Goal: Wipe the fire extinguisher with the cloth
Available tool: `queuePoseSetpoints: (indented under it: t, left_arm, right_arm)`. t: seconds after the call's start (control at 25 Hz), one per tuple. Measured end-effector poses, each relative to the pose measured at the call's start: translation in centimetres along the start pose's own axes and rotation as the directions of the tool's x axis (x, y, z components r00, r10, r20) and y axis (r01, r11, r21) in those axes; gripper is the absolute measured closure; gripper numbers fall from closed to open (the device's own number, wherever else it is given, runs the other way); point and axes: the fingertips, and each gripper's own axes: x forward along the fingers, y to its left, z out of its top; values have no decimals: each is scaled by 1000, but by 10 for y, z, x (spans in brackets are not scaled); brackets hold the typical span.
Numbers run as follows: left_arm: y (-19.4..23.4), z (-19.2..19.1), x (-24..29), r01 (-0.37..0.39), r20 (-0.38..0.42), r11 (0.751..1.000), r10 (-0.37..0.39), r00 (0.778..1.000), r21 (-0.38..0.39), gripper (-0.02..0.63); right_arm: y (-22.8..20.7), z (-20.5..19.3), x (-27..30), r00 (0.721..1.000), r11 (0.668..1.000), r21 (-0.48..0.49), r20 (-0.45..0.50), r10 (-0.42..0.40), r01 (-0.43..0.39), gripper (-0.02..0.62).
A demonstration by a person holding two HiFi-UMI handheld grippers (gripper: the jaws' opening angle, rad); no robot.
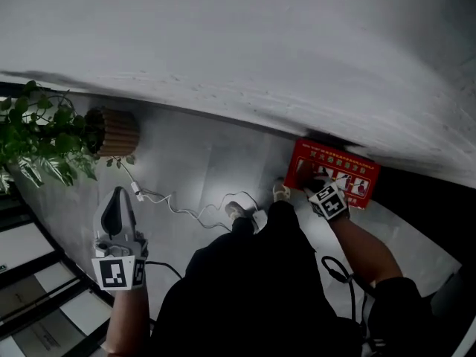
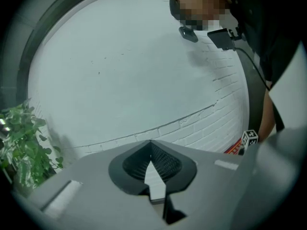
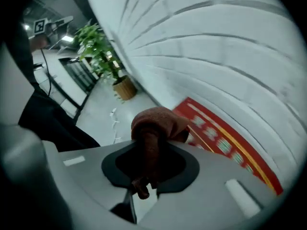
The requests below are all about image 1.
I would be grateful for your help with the person's shoe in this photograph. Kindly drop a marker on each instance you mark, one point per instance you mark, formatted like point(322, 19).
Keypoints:
point(281, 191)
point(235, 210)

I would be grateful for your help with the black framed glass partition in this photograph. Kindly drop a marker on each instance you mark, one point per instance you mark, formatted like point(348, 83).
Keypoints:
point(37, 292)

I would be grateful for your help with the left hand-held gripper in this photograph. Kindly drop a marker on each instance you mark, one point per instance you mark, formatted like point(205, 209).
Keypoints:
point(113, 273)

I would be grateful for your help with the red fire extinguisher box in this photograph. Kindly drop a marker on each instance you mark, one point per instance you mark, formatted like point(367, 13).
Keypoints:
point(334, 154)

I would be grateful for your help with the green leafy plant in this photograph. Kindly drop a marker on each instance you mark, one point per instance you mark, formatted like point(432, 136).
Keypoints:
point(37, 143)

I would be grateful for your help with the ribbed wooden plant pot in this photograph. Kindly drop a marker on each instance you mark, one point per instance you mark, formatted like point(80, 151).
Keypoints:
point(119, 134)

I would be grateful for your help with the person's left forearm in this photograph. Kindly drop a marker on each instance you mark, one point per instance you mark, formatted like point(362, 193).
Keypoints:
point(128, 318)

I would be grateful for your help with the person's right forearm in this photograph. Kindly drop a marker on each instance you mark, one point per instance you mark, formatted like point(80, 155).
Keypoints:
point(360, 247)

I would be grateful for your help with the white power adapter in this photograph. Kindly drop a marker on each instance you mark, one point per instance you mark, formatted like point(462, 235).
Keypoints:
point(259, 219)

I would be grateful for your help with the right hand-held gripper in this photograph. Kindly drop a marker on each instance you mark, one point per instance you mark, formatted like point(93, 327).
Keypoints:
point(331, 203)

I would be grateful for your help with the person's left shoe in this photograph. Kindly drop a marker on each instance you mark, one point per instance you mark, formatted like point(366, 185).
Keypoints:
point(235, 210)

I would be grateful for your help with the person's right shoe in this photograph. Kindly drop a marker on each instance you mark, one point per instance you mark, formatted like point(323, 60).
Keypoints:
point(281, 191)

